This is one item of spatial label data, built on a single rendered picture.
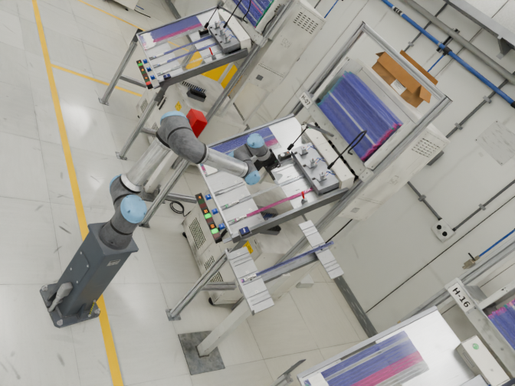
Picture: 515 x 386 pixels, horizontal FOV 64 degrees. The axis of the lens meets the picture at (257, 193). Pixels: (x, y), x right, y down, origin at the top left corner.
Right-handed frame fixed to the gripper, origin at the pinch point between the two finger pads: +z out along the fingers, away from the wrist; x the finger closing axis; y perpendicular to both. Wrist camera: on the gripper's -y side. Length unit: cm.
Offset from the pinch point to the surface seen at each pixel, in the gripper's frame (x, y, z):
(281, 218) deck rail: -21.1, -7.4, 9.0
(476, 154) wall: 3, 146, 123
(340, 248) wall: 22, 20, 194
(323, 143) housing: 10.9, 36.0, 13.7
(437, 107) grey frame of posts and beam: -24, 88, -10
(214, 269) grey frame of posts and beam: -25, -54, 12
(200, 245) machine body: 20, -68, 55
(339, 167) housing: -9.5, 35.5, 13.5
